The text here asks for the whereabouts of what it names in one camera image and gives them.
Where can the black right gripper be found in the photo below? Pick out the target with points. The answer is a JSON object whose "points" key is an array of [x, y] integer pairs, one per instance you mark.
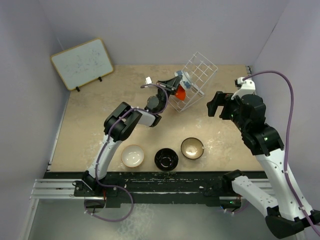
{"points": [[218, 100]]}

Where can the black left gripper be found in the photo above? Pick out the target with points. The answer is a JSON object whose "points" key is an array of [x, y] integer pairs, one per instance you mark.
{"points": [[171, 85]]}

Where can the orange plastic bowl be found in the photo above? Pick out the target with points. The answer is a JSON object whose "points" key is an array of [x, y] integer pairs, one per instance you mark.
{"points": [[180, 93]]}

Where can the blue floral ceramic bowl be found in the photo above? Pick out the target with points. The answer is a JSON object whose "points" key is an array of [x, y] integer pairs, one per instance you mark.
{"points": [[186, 80]]}

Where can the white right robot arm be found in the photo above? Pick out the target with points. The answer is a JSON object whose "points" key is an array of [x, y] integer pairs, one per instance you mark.
{"points": [[287, 212]]}

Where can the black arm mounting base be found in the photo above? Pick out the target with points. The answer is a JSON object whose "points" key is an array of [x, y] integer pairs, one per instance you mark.
{"points": [[184, 187]]}

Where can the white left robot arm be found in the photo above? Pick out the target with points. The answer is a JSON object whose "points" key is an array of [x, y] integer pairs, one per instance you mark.
{"points": [[120, 124]]}

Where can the beige bowl dark rim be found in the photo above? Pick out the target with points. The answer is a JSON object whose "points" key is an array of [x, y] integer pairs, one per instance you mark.
{"points": [[192, 148]]}

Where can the black glossy bowl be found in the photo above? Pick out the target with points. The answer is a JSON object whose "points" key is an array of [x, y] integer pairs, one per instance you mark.
{"points": [[166, 159]]}

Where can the white bowl orange rim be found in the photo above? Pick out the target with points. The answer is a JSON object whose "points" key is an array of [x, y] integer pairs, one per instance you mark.
{"points": [[132, 156]]}

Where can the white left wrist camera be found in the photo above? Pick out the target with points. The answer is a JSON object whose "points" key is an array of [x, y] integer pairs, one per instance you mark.
{"points": [[148, 80]]}

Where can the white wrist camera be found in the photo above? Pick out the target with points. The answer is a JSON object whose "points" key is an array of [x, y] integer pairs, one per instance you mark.
{"points": [[244, 87], [148, 80]]}

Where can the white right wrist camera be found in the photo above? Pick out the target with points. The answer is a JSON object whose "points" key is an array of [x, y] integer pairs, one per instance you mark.
{"points": [[244, 87]]}

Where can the white wire dish rack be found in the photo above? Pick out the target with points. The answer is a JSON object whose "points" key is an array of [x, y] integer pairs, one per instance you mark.
{"points": [[202, 72]]}

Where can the small whiteboard wooden frame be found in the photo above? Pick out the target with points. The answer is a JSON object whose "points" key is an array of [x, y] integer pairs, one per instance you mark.
{"points": [[82, 64]]}

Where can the aluminium extrusion rail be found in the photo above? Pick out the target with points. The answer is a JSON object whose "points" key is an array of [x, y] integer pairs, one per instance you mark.
{"points": [[53, 189]]}

